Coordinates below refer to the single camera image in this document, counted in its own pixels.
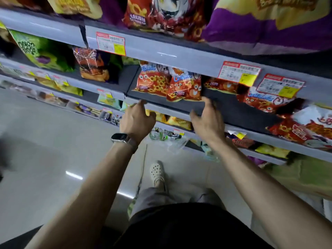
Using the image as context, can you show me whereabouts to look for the large red snack bag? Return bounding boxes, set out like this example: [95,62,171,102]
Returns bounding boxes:
[122,0,156,31]

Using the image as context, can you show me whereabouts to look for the white floor cord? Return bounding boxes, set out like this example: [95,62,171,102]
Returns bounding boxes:
[136,144,149,196]

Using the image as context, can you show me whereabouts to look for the teal snack bag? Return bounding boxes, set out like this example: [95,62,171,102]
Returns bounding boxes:
[97,94,123,110]
[200,142,221,163]

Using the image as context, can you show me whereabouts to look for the person's left white clog shoe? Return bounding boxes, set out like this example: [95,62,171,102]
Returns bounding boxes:
[149,160,167,189]

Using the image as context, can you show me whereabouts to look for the red white cartoon snack bag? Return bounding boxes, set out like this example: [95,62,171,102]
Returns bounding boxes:
[149,0,207,42]

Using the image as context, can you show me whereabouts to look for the person's grey shorts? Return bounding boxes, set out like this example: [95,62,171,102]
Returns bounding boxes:
[129,185,227,225]

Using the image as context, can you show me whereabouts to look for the green snack bag purple cartoon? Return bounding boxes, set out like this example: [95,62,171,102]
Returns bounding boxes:
[8,29,76,73]
[105,50,125,85]

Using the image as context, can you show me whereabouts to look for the tray of wafer stick packs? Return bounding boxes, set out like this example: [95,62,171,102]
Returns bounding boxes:
[66,100,102,117]

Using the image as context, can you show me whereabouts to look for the red ring print snack bag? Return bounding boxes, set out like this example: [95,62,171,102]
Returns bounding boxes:
[236,86,295,114]
[266,115,316,144]
[133,60,172,98]
[203,76,240,95]
[166,66,203,103]

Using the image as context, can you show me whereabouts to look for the smartwatch with grey band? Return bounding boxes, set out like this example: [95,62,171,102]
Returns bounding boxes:
[111,133,139,154]

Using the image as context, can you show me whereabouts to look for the dark red snack bag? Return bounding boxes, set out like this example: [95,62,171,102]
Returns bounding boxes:
[0,0,48,11]

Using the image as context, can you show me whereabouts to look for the person's right forearm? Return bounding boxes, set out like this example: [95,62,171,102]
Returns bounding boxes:
[207,138,332,249]

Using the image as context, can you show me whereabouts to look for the person's black shirt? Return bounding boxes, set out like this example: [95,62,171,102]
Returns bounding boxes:
[113,203,274,249]

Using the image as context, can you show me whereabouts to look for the blue orange-flame chip bag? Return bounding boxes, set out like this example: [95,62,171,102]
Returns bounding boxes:
[72,46,111,83]

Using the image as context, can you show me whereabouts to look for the golden yellow snack bag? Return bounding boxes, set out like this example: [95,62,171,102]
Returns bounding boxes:
[145,109,168,124]
[35,76,62,90]

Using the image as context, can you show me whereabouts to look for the person's left hand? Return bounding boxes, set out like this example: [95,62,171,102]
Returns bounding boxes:
[119,100,157,145]

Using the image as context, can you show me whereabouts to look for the person's left forearm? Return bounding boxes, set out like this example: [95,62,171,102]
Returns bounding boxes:
[25,142,135,249]

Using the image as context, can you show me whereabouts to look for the grey store shelving unit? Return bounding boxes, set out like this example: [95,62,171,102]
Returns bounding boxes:
[0,0,332,179]

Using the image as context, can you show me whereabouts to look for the large purple yellow snack bag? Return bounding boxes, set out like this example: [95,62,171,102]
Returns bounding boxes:
[200,0,332,56]

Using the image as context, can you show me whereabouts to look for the person's right hand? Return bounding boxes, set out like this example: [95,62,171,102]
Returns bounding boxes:
[189,97,226,146]

